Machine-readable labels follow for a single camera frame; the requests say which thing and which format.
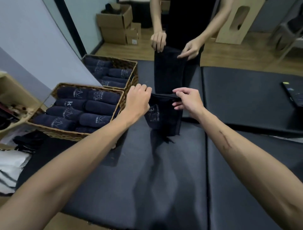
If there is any person's left hand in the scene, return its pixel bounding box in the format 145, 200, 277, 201
123, 83, 152, 122

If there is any person's right hand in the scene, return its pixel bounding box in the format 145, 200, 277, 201
172, 87, 205, 119

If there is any dark navy printed towel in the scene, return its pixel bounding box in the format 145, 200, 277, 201
144, 93, 183, 137

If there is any person's left forearm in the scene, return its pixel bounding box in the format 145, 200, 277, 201
0, 111, 142, 230

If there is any person's right forearm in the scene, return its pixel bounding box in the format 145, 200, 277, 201
193, 108, 303, 230

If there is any small woven wicker basket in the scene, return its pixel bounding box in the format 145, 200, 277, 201
81, 54, 139, 95

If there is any long dark navy towel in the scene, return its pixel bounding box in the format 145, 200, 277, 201
154, 46, 188, 94

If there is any group of rolled navy towels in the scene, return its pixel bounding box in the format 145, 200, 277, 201
83, 57, 132, 88
33, 86, 121, 133

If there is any closed cardboard box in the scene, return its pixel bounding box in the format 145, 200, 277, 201
101, 26, 139, 45

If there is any small cardboard box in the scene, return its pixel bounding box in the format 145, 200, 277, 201
130, 22, 142, 40

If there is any open cardboard box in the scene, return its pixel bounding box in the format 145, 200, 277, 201
96, 3, 133, 29

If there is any black padded mat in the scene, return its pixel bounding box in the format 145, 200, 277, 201
206, 129, 303, 230
15, 59, 209, 230
201, 66, 303, 135

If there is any large woven wicker basket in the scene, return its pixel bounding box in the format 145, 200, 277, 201
26, 82, 126, 142

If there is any wooden stool with oval cutout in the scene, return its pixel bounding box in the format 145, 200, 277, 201
215, 0, 266, 45

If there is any crumpled black cloth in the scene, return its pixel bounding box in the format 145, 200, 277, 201
13, 130, 49, 155

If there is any cardboard box with clutter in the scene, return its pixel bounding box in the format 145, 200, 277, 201
0, 71, 48, 140

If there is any white striped cloth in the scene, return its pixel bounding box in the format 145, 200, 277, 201
0, 149, 33, 197

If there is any grey chair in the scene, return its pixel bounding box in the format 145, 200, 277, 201
268, 3, 303, 51

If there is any black phone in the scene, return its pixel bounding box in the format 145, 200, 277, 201
281, 82, 303, 108

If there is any black door frame strip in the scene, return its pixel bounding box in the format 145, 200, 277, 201
54, 0, 87, 58

